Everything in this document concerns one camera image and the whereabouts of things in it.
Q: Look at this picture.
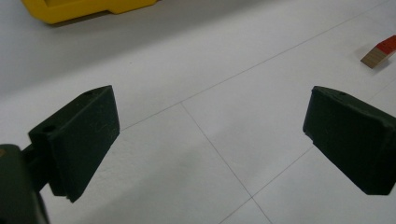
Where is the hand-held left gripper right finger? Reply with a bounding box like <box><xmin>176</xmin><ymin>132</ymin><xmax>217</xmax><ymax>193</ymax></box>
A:
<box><xmin>303</xmin><ymin>86</ymin><xmax>396</xmax><ymax>196</ymax></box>

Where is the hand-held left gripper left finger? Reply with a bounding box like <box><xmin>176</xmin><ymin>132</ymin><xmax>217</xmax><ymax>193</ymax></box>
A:
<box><xmin>27</xmin><ymin>85</ymin><xmax>120</xmax><ymax>203</ymax></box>

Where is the red wooden block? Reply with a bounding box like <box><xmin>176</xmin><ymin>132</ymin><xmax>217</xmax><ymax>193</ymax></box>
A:
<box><xmin>360</xmin><ymin>35</ymin><xmax>396</xmax><ymax>69</ymax></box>

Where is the yellow black drawer organizer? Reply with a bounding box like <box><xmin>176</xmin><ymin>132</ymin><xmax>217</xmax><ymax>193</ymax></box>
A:
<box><xmin>21</xmin><ymin>0</ymin><xmax>158</xmax><ymax>25</ymax></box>

